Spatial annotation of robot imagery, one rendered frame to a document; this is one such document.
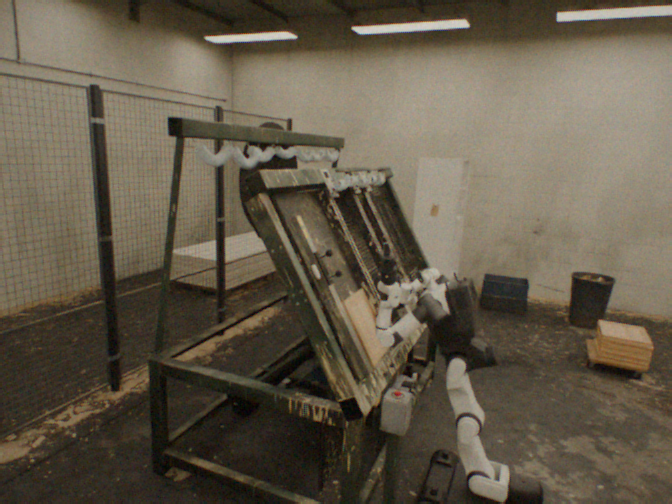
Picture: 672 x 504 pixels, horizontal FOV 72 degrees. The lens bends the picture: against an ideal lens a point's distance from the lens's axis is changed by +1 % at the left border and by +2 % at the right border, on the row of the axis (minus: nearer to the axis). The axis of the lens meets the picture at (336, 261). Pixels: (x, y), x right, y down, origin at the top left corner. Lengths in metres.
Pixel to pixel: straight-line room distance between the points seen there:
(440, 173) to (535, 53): 2.36
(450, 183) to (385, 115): 2.23
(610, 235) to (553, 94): 2.17
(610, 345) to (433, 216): 2.58
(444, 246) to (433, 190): 0.77
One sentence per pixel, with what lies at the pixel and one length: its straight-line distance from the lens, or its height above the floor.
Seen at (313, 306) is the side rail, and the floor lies 1.32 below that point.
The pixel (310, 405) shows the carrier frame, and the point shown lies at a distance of 2.51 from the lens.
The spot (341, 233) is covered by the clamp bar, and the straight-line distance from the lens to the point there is 2.88.
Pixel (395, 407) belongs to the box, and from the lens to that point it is 2.31.
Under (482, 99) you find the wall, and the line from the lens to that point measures 7.72.
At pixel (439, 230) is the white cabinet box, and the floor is 1.10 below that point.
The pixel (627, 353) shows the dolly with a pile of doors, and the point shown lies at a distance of 5.48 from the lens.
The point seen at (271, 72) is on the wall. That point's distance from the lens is 9.12.
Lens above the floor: 2.07
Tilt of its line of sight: 13 degrees down
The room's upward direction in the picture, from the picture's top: 3 degrees clockwise
